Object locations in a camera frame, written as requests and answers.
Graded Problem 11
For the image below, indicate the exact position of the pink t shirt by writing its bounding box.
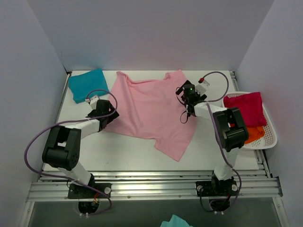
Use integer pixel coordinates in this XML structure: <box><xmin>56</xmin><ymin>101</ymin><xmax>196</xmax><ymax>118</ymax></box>
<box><xmin>105</xmin><ymin>70</ymin><xmax>197</xmax><ymax>161</ymax></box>

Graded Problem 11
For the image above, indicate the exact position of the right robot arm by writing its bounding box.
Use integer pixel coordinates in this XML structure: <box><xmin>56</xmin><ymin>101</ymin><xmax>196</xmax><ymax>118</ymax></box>
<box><xmin>175</xmin><ymin>80</ymin><xmax>249</xmax><ymax>195</ymax></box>

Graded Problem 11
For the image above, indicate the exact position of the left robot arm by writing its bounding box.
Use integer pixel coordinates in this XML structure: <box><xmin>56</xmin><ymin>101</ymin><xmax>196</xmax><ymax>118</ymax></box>
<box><xmin>42</xmin><ymin>99</ymin><xmax>119</xmax><ymax>198</ymax></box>

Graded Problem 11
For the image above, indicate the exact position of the folded teal t shirt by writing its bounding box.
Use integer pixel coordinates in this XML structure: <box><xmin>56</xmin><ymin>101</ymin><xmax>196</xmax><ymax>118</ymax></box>
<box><xmin>68</xmin><ymin>69</ymin><xmax>109</xmax><ymax>104</ymax></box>

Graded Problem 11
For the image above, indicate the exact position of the crimson t shirt in basket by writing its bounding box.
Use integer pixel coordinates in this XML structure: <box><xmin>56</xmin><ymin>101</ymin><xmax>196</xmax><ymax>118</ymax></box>
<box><xmin>223</xmin><ymin>92</ymin><xmax>267</xmax><ymax>127</ymax></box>

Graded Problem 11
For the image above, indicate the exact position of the orange t shirt in basket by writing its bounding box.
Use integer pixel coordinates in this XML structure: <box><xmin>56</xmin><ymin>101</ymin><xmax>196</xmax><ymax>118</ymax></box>
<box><xmin>245</xmin><ymin>126</ymin><xmax>265</xmax><ymax>144</ymax></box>

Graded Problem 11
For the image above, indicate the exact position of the white plastic basket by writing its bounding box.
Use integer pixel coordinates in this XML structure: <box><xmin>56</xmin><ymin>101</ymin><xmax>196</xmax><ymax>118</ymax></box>
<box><xmin>222</xmin><ymin>92</ymin><xmax>277</xmax><ymax>150</ymax></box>

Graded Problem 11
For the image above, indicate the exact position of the mint green cloth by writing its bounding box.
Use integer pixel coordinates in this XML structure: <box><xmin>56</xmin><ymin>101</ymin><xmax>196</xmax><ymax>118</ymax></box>
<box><xmin>160</xmin><ymin>215</ymin><xmax>190</xmax><ymax>227</ymax></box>

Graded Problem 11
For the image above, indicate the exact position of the black wire loop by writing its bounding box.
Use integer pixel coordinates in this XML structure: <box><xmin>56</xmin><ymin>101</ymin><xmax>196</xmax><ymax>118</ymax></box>
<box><xmin>175</xmin><ymin>89</ymin><xmax>192</xmax><ymax>124</ymax></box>

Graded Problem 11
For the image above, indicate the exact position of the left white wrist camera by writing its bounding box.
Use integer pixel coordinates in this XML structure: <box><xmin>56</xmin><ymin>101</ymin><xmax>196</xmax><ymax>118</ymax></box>
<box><xmin>85</xmin><ymin>95</ymin><xmax>100</xmax><ymax>109</ymax></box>

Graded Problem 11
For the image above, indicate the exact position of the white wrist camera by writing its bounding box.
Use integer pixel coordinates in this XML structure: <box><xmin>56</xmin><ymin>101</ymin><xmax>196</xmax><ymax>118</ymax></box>
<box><xmin>85</xmin><ymin>95</ymin><xmax>100</xmax><ymax>109</ymax></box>
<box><xmin>195</xmin><ymin>78</ymin><xmax>210</xmax><ymax>95</ymax></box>

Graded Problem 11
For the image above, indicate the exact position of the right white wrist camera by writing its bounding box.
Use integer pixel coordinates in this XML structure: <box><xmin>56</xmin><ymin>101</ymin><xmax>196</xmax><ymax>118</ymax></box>
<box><xmin>195</xmin><ymin>78</ymin><xmax>210</xmax><ymax>95</ymax></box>

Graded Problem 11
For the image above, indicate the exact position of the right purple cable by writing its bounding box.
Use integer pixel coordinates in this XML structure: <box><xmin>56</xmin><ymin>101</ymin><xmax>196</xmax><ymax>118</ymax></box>
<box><xmin>201</xmin><ymin>71</ymin><xmax>242</xmax><ymax>212</ymax></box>

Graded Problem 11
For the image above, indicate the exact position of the purple cable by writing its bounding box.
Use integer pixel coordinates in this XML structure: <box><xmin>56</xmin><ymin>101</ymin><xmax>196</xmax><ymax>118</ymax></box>
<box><xmin>201</xmin><ymin>71</ymin><xmax>242</xmax><ymax>212</ymax></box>
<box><xmin>23</xmin><ymin>89</ymin><xmax>118</xmax><ymax>216</ymax></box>

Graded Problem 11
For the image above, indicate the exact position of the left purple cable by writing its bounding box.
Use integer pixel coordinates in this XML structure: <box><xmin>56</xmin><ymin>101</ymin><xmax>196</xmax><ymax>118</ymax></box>
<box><xmin>23</xmin><ymin>89</ymin><xmax>118</xmax><ymax>216</ymax></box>

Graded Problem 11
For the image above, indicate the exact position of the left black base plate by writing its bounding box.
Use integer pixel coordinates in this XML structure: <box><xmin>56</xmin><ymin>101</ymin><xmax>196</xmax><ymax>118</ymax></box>
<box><xmin>67</xmin><ymin>183</ymin><xmax>112</xmax><ymax>199</ymax></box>

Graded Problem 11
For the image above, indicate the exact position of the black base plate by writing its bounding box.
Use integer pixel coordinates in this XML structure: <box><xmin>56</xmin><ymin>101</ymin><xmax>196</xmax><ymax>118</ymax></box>
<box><xmin>67</xmin><ymin>183</ymin><xmax>112</xmax><ymax>199</ymax></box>
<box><xmin>195</xmin><ymin>180</ymin><xmax>238</xmax><ymax>197</ymax></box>

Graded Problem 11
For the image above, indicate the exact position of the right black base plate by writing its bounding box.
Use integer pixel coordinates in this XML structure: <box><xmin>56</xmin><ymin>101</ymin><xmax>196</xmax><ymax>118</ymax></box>
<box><xmin>195</xmin><ymin>180</ymin><xmax>238</xmax><ymax>197</ymax></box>

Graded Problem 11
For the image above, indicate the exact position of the aluminium rail frame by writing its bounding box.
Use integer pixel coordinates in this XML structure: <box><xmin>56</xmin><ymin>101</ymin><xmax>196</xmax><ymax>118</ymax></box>
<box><xmin>27</xmin><ymin>169</ymin><xmax>283</xmax><ymax>202</ymax></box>

